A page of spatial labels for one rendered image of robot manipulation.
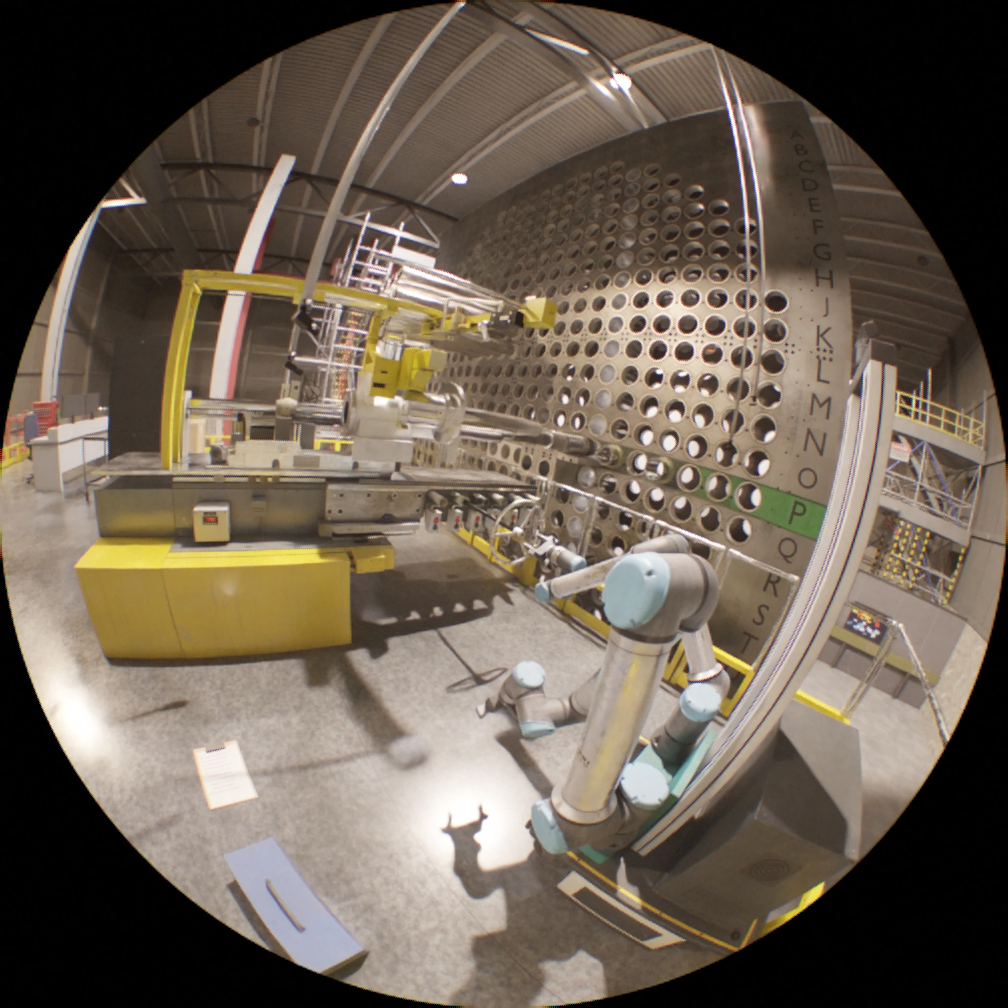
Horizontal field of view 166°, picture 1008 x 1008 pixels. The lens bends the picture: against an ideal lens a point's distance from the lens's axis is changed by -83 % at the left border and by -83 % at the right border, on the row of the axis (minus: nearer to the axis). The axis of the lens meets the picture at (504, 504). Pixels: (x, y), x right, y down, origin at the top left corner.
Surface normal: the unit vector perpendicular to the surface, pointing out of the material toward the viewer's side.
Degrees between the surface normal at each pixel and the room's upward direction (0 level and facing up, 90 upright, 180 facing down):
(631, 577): 82
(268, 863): 0
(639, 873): 0
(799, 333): 90
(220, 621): 90
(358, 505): 90
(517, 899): 0
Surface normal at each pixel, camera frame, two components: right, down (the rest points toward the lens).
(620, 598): -0.91, -0.22
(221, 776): 0.18, -0.96
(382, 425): 0.62, -0.08
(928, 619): -0.78, 0.00
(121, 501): 0.59, 0.29
